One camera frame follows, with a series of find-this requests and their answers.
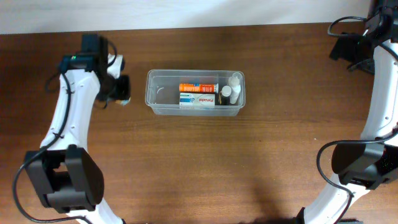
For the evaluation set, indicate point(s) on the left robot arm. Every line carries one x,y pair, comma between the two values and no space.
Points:
64,176

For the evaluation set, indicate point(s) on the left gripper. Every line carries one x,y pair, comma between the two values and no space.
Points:
124,91

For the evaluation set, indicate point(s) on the orange effervescent tablet tube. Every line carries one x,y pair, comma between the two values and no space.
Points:
198,88

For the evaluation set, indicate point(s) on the white squeeze bottle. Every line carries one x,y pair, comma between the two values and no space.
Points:
234,82

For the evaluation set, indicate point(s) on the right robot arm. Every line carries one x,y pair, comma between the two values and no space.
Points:
360,166

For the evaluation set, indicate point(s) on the clear plastic container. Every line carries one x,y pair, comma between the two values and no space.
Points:
163,95

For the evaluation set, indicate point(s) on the white green Panadol box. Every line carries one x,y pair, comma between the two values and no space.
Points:
197,101

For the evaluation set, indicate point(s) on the dark bottle white cap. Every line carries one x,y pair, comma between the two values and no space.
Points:
224,95

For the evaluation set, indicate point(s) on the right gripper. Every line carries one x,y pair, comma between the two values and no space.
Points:
343,48

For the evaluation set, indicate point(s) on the small gold-lid jar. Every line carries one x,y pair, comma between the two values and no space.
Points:
123,102

